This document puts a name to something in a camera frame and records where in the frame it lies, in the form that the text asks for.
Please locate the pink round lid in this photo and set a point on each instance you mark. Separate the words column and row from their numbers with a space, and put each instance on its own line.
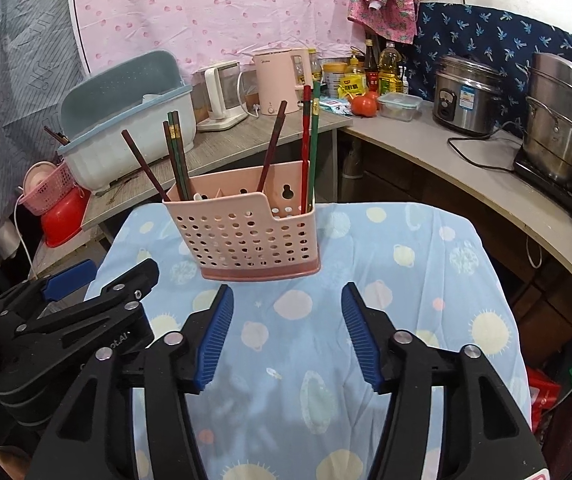
column 35, row 175

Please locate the red plastic bag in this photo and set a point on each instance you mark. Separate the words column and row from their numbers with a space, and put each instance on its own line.
column 543, row 387

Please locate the small wooden cabinet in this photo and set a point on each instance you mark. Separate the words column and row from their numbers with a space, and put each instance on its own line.
column 65, row 260

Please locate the black induction cooker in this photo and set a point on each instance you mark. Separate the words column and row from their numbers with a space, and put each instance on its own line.
column 546, row 185

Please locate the grey patterned curtain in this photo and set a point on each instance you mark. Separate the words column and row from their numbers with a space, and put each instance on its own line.
column 20, row 85

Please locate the green chopstick with gold band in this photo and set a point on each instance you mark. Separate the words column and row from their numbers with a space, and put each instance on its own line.
column 172, row 130
column 314, row 150

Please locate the navy patterned wall cloth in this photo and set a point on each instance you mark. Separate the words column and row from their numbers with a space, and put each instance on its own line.
column 471, row 30

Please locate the dark red banded chopstick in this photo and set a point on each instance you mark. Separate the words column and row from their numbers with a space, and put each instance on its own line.
column 273, row 147

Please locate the steel rice cooker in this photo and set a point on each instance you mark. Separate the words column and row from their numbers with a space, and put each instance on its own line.
column 466, row 100

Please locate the white roll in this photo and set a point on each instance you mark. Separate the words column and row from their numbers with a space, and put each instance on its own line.
column 5, row 242

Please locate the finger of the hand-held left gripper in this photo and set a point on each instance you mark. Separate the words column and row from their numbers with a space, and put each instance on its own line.
column 68, row 280
column 130, row 282

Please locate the gold white tin can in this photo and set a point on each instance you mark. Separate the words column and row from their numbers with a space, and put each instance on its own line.
column 333, row 77

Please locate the pink perforated utensil holder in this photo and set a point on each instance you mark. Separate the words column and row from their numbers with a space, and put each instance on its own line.
column 241, row 240

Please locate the blue white packet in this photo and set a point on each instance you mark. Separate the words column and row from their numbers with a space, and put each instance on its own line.
column 333, row 106

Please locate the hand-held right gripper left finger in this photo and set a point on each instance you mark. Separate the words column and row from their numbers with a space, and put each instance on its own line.
column 215, row 340

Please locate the steel steamer pot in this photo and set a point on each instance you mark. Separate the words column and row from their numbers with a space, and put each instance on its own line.
column 566, row 120

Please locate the white dish drainer teal lid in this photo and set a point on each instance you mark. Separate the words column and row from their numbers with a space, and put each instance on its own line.
column 125, row 110

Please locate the dark red wavy chopstick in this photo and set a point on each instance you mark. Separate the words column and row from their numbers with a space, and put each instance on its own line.
column 143, row 162

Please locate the red plastic basin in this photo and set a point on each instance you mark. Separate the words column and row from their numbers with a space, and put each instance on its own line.
column 65, row 220

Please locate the dark sauce bottle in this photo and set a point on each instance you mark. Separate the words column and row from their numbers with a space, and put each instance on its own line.
column 372, row 65

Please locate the pink dotted wall cloth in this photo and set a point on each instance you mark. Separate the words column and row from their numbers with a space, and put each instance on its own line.
column 205, row 5

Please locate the clear food container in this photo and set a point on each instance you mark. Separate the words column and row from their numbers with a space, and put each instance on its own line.
column 398, row 107

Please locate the pink floral garment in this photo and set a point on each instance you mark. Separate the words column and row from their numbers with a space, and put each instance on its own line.
column 386, row 0

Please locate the pink electric kettle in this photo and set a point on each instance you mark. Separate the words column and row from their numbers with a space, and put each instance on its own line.
column 276, row 85

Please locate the grey curved counter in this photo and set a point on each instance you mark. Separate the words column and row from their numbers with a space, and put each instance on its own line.
column 466, row 175

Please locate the pink plastic basket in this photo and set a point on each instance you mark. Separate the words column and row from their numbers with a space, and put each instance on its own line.
column 48, row 195

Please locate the yellow cooking oil bottle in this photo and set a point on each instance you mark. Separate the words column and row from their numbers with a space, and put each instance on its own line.
column 391, row 67

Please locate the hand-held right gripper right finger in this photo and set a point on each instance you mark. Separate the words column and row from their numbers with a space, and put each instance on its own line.
column 361, row 340

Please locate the white electric kettle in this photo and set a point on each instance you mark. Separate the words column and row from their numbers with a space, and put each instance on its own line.
column 220, row 100

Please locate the red tomato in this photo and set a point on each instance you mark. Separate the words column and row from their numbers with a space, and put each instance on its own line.
column 364, row 105

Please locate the yellow box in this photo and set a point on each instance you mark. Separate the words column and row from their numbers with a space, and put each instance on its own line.
column 353, row 86

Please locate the light blue patterned tablecloth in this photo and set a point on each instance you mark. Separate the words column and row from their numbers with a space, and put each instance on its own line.
column 416, row 270

